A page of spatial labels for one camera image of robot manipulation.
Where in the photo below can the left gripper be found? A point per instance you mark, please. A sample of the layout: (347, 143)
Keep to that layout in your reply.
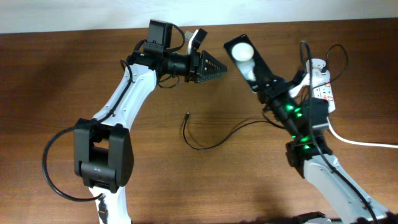
(197, 71)

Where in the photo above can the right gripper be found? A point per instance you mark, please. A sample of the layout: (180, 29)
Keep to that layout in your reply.
(267, 93)

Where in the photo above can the black Galaxy smartphone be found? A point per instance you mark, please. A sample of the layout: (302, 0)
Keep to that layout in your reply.
(249, 62)

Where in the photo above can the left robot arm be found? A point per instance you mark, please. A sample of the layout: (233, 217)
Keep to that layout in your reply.
(103, 155)

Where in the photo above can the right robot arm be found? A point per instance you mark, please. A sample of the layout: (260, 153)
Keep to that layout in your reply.
(309, 153)

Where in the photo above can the white USB charger adapter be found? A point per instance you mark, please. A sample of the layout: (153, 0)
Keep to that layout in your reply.
(320, 77)

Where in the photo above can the white power strip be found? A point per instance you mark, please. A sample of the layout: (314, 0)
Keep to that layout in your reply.
(324, 90)

